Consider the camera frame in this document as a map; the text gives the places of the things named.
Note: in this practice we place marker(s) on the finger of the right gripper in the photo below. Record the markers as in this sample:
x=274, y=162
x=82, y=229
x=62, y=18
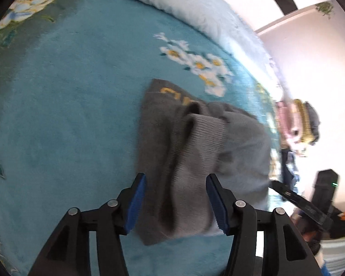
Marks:
x=322, y=220

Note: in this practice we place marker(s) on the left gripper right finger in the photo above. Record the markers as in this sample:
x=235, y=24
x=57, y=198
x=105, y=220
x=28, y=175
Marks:
x=285, y=251

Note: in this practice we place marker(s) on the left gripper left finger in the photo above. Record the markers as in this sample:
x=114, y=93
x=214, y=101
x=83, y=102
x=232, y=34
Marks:
x=66, y=252

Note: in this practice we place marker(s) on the grey sweatpants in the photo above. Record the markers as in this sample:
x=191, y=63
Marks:
x=181, y=141

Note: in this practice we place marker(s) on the mustard knitted sweater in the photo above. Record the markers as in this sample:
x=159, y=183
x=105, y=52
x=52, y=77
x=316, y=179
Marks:
x=307, y=136

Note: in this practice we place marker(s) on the dark grey folded pants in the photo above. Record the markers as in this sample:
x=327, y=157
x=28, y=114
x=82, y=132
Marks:
x=314, y=122

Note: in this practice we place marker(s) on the pink fluffy folded garment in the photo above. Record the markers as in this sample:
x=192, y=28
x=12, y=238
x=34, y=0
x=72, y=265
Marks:
x=290, y=122

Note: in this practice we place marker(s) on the hanging green plant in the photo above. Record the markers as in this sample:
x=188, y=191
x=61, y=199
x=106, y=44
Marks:
x=325, y=8

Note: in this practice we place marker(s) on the teal floral bed blanket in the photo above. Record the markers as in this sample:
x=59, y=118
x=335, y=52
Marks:
x=72, y=77

